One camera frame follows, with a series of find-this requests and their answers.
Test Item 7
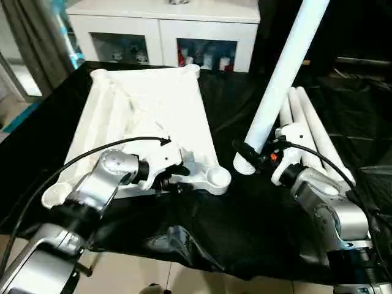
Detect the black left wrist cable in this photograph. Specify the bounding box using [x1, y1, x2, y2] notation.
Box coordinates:
[0, 134, 173, 276]

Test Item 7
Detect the white plastic table top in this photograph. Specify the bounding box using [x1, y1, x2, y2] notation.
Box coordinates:
[41, 63, 233, 211]

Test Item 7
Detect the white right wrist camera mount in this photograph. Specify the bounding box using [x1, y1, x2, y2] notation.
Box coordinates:
[270, 123, 307, 187]

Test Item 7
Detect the black furniture unit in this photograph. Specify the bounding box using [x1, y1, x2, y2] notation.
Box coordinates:
[252, 0, 392, 71]

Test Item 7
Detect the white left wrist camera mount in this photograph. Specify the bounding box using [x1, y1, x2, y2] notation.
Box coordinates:
[121, 137, 185, 191]

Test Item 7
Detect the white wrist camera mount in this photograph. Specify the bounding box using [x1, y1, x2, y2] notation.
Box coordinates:
[270, 123, 307, 187]
[121, 137, 185, 191]

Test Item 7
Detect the black work mat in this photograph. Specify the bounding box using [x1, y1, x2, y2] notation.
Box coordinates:
[0, 59, 392, 282]

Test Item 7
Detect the black metal stand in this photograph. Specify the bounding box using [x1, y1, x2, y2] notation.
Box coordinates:
[76, 244, 100, 278]

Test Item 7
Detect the white plastic table leg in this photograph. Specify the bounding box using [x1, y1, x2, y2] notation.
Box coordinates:
[294, 86, 356, 188]
[232, 0, 332, 176]
[287, 87, 330, 172]
[277, 91, 307, 172]

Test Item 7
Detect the light blue frame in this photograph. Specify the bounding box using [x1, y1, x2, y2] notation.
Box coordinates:
[55, 13, 86, 72]

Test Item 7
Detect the grey curtain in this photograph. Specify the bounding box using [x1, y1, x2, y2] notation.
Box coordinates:
[0, 0, 67, 105]

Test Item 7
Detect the white glass-door cabinet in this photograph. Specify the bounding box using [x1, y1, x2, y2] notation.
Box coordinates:
[65, 0, 261, 74]

